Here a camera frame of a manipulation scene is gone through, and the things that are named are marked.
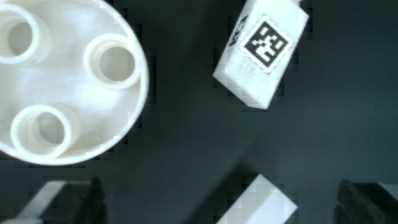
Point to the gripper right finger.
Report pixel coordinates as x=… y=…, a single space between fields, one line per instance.
x=367 y=203

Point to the white stool leg with tag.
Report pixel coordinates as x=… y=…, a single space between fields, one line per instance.
x=260 y=49

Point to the white stool leg middle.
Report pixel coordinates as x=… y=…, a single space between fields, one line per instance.
x=264 y=206

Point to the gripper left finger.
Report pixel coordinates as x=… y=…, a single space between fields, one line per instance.
x=68 y=203

